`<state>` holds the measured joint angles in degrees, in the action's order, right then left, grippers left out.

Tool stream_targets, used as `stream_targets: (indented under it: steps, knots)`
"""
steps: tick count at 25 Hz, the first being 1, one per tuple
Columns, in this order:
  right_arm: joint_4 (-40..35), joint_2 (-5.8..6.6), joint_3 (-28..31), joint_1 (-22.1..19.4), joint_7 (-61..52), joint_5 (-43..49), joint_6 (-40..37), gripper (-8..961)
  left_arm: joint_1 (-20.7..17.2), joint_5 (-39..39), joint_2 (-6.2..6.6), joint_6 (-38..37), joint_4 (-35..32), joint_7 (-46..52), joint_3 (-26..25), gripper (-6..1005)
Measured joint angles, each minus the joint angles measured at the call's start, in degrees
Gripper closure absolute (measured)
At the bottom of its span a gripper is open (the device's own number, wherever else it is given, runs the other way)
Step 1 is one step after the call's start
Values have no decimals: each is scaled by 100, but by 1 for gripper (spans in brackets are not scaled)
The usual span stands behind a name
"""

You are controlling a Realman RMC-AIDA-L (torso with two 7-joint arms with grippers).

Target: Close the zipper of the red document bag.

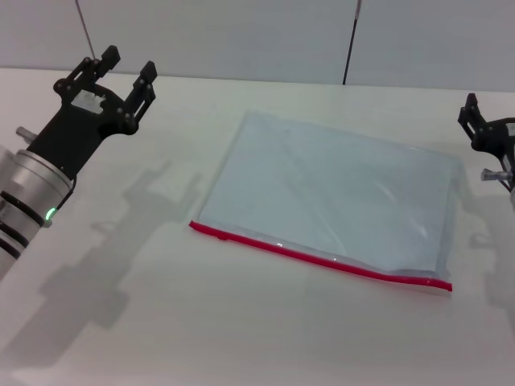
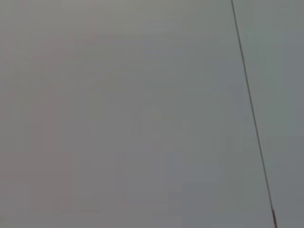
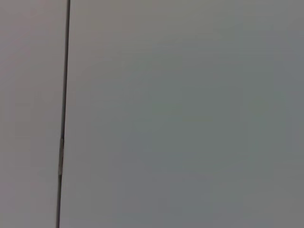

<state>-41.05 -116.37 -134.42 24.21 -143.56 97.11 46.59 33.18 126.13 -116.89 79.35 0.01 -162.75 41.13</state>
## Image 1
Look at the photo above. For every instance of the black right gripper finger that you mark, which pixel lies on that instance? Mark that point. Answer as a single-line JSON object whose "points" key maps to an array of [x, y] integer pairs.
{"points": [[470, 114]]}

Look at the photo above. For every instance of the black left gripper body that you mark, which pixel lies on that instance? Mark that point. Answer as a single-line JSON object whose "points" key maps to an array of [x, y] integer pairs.
{"points": [[76, 128]]}

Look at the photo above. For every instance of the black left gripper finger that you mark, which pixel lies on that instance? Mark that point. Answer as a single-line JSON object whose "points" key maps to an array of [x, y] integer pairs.
{"points": [[145, 86], [109, 58]]}

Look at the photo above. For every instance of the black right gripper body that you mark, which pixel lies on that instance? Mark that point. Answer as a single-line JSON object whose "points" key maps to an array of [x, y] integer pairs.
{"points": [[501, 138]]}

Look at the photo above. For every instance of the translucent red-zipper document bag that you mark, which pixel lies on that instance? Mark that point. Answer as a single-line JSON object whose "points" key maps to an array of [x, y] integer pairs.
{"points": [[322, 181]]}

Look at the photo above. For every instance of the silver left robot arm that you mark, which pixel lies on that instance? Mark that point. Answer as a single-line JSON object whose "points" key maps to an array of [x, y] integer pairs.
{"points": [[24, 189]]}

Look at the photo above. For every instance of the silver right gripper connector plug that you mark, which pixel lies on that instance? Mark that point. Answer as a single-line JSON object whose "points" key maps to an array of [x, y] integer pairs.
{"points": [[495, 175]]}

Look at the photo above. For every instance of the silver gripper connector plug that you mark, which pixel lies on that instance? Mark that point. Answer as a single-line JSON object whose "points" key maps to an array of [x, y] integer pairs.
{"points": [[25, 136], [495, 175]]}

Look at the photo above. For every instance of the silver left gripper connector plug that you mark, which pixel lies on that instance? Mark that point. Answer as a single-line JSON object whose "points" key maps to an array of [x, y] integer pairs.
{"points": [[25, 136]]}

